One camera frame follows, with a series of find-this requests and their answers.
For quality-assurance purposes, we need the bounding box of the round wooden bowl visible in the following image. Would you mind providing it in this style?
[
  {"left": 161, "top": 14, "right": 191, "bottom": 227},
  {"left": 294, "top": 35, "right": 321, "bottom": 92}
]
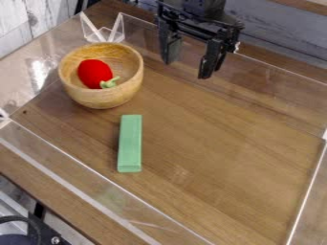
[{"left": 58, "top": 43, "right": 145, "bottom": 109}]

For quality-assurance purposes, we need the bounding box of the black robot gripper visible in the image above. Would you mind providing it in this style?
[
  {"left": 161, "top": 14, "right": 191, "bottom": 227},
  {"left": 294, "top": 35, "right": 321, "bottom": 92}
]
[{"left": 158, "top": 0, "right": 245, "bottom": 79}]

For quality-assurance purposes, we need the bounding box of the black clamp with cable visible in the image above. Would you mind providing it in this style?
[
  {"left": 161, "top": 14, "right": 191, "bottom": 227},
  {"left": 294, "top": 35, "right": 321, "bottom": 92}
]
[{"left": 0, "top": 204, "right": 72, "bottom": 245}]

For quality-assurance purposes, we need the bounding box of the green rectangular block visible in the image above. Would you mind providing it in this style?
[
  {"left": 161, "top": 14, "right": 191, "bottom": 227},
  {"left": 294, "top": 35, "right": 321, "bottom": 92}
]
[{"left": 118, "top": 115, "right": 142, "bottom": 172}]

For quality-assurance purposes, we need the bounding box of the clear acrylic corner bracket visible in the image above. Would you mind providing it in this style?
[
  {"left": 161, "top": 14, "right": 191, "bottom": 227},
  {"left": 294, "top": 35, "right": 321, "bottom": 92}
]
[{"left": 79, "top": 12, "right": 126, "bottom": 43}]

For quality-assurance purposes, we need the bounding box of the clear acrylic tray wall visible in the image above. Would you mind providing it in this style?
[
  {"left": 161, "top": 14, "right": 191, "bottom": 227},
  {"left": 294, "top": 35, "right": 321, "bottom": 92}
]
[{"left": 0, "top": 15, "right": 327, "bottom": 245}]

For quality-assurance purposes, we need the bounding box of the red plush strawberry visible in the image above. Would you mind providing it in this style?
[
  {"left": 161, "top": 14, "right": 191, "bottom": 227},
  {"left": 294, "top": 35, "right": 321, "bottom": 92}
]
[{"left": 76, "top": 59, "right": 120, "bottom": 89}]

